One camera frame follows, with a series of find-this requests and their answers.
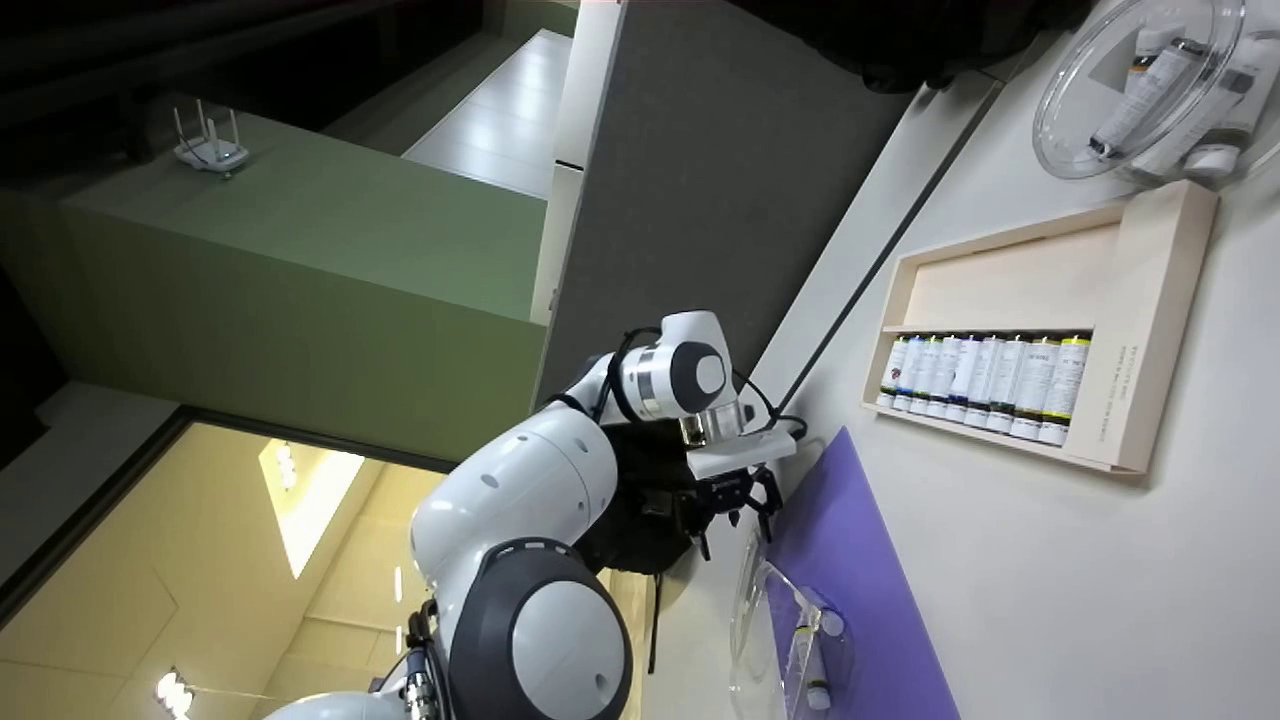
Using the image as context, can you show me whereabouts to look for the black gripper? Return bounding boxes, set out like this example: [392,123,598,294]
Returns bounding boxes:
[640,465,784,554]

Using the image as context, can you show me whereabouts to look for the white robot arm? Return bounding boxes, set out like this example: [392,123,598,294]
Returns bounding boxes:
[266,314,796,720]

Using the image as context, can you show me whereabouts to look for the purple paper sheet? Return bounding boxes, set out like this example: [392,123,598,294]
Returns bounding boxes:
[762,431,960,720]

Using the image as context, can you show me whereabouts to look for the row of white paint tubes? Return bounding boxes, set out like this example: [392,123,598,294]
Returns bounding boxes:
[875,332,1092,450]

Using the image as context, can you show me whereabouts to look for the green cabinet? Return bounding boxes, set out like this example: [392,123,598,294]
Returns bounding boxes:
[55,121,544,457]

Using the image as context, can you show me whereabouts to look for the wooden paint tube tray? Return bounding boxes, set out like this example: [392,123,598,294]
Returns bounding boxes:
[864,181,1215,479]

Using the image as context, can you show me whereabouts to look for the white wifi router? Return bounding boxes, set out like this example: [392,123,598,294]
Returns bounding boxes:
[173,106,250,176]

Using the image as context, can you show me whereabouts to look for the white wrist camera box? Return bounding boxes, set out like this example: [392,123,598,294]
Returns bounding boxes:
[681,400,804,479]

